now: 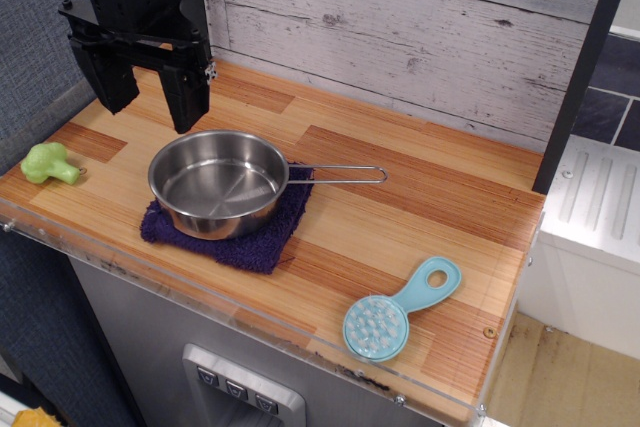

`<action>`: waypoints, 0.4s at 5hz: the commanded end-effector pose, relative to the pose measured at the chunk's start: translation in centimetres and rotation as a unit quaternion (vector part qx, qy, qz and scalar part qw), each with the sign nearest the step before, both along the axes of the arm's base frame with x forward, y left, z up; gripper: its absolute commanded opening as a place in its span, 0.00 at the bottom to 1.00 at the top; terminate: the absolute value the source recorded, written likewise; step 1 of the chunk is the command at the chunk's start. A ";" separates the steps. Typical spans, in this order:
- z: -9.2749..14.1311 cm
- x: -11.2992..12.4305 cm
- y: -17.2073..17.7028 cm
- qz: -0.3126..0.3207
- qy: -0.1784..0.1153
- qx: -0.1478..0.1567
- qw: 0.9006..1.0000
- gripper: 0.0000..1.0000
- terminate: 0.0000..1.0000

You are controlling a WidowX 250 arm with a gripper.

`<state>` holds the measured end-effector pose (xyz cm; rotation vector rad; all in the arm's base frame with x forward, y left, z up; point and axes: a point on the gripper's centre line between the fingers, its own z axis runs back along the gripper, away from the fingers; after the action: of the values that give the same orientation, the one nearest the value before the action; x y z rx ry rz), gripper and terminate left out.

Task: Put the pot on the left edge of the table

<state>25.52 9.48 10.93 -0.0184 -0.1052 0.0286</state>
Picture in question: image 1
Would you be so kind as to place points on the yellow object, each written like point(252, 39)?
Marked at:
point(34, 418)

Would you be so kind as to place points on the clear acrylic edge guard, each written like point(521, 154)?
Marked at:
point(148, 313)

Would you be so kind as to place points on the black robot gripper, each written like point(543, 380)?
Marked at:
point(105, 22)

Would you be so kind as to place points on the white ribbed box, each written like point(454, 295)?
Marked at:
point(583, 271)

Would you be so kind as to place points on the green toy broccoli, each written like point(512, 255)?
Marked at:
point(49, 160)

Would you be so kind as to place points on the silver dispenser panel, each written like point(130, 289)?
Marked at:
point(228, 394)

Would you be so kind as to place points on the black vertical post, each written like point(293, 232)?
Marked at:
point(592, 47)

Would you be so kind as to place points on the purple terry cloth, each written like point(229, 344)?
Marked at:
point(258, 252)

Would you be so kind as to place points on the light blue scrub brush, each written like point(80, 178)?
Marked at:
point(377, 327)

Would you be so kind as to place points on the stainless steel pot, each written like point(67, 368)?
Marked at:
point(224, 184)

